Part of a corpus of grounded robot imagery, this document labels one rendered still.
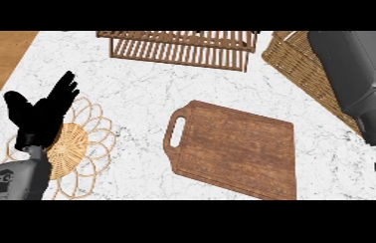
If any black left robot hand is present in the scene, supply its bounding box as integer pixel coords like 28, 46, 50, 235
3, 70, 81, 152

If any brown wooden slatted rack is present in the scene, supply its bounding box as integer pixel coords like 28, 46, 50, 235
96, 31, 261, 73

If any woven rattan flower placemat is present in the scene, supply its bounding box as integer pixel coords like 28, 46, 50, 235
3, 96, 119, 200

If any brown wooden cutting board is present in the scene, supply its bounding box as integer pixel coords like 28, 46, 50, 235
162, 100, 298, 201

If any woven wicker basket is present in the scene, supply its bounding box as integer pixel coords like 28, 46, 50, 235
259, 31, 364, 136

